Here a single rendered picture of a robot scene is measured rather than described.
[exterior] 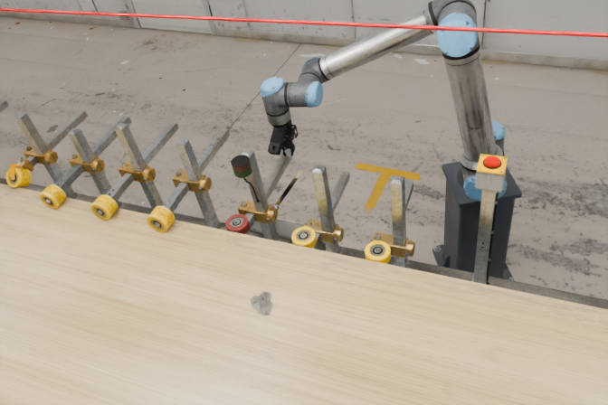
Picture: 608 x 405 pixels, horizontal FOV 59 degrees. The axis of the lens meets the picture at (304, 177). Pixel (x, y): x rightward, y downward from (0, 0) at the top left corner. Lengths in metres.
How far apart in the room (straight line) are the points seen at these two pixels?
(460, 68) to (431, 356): 0.87
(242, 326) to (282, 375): 0.20
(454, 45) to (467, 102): 0.22
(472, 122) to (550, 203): 1.36
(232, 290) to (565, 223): 1.94
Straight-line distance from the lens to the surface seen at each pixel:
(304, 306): 1.61
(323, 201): 1.76
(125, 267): 1.90
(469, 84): 1.82
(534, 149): 3.52
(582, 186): 3.33
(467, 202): 2.28
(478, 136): 1.95
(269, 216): 1.93
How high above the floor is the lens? 2.21
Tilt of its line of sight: 41 degrees down
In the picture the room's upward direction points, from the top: 11 degrees counter-clockwise
